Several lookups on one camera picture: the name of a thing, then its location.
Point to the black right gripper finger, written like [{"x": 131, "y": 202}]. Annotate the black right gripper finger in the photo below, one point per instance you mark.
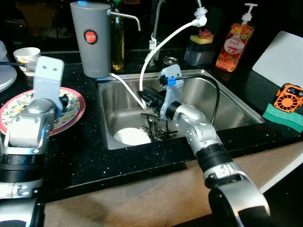
[
  {"x": 147, "y": 104},
  {"x": 146, "y": 93}
]

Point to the pink round plate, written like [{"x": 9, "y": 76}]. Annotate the pink round plate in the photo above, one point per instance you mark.
[{"x": 84, "y": 110}]

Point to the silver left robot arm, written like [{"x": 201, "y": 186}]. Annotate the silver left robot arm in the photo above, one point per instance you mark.
[{"x": 26, "y": 127}]

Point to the steel cutlery piece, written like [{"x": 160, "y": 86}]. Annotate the steel cutlery piece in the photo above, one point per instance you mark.
[
  {"x": 154, "y": 127},
  {"x": 166, "y": 130}
]

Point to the white bowl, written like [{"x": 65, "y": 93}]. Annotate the white bowl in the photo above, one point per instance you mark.
[{"x": 131, "y": 137}]

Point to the round metal counter cap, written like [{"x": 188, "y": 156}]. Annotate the round metal counter cap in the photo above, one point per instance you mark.
[{"x": 170, "y": 60}]

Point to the olive oil bottle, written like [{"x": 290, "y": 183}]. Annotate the olive oil bottle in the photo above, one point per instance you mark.
[{"x": 118, "y": 45}]

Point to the grey water filter canister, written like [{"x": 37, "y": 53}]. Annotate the grey water filter canister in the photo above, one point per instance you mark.
[{"x": 92, "y": 52}]

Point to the white printed cup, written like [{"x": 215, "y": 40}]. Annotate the white printed cup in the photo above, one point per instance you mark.
[{"x": 26, "y": 56}]

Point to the dark sponge holder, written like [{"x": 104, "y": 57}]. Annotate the dark sponge holder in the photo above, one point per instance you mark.
[{"x": 199, "y": 55}]

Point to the white stacked food covers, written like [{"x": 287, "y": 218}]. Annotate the white stacked food covers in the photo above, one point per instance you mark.
[{"x": 5, "y": 75}]

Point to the chrome gooseneck faucet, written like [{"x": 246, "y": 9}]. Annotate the chrome gooseneck faucet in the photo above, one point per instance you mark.
[{"x": 157, "y": 23}]

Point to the yellow and pink sponge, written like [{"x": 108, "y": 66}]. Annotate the yellow and pink sponge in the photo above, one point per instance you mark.
[{"x": 201, "y": 40}]

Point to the stainless steel sink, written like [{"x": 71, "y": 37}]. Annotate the stainless steel sink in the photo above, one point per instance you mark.
[{"x": 232, "y": 109}]

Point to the green sponge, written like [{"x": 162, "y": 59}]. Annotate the green sponge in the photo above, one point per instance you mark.
[{"x": 284, "y": 120}]

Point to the thin chrome filter tap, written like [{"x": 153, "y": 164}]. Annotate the thin chrome filter tap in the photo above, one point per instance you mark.
[{"x": 125, "y": 15}]

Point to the white cutting board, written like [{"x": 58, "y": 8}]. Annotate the white cutting board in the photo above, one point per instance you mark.
[{"x": 281, "y": 59}]

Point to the peach soap pump bottle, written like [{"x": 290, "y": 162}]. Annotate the peach soap pump bottle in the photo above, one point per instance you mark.
[{"x": 234, "y": 49}]

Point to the wide beige cabinet door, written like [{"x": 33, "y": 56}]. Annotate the wide beige cabinet door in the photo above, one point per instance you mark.
[{"x": 118, "y": 203}]

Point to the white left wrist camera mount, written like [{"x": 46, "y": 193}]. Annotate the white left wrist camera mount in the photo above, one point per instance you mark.
[{"x": 47, "y": 75}]

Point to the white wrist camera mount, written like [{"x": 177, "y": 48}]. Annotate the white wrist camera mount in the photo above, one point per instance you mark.
[
  {"x": 173, "y": 72},
  {"x": 47, "y": 75}
]

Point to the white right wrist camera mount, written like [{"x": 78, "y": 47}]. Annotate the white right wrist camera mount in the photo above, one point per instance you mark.
[{"x": 173, "y": 72}]

